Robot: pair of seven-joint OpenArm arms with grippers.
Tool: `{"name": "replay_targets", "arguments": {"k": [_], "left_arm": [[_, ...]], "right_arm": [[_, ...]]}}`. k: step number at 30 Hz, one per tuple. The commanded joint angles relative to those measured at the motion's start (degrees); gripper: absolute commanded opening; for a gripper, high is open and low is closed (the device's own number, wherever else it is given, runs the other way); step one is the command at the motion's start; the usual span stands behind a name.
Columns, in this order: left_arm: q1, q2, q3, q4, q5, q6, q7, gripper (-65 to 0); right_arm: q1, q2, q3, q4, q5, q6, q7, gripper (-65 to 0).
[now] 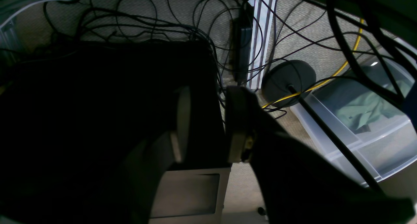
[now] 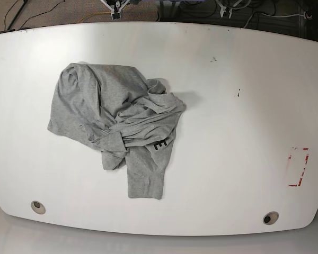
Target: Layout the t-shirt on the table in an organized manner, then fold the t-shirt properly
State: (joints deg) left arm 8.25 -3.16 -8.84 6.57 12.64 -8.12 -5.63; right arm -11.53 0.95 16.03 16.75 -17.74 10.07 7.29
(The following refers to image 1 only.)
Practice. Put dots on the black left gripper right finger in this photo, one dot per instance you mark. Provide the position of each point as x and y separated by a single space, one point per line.
298 185

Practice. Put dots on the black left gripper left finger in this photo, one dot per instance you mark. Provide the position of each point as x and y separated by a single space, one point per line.
148 162

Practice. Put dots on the black stand pole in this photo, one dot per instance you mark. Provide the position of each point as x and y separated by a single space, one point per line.
333 141

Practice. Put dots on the green cloth in bin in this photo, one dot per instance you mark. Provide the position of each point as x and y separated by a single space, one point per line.
357 107

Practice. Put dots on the clear plastic storage bin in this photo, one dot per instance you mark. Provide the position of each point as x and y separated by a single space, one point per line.
381 137

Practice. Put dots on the dark computer tower case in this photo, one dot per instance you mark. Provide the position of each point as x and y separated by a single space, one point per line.
69 120

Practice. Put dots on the round black stand base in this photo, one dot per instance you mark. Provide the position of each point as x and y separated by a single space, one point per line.
279 81

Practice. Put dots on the aluminium table leg profile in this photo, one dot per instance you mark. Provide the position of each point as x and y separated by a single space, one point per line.
262 21

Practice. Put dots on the black power strip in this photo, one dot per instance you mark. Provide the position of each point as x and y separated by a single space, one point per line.
242 36

